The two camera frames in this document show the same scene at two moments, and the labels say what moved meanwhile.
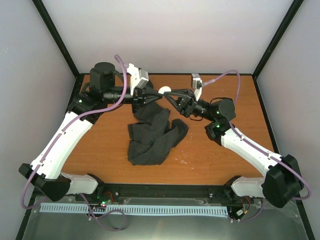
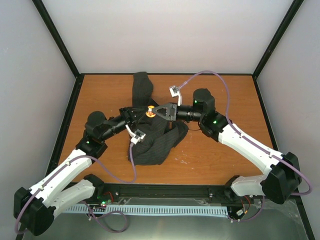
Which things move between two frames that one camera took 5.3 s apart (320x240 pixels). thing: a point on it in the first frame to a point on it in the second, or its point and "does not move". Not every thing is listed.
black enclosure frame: x=286 y=21 does not move
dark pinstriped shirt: x=152 y=137 does not move
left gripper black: x=141 y=97 to x=128 y=114
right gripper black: x=184 y=104 to x=170 y=113
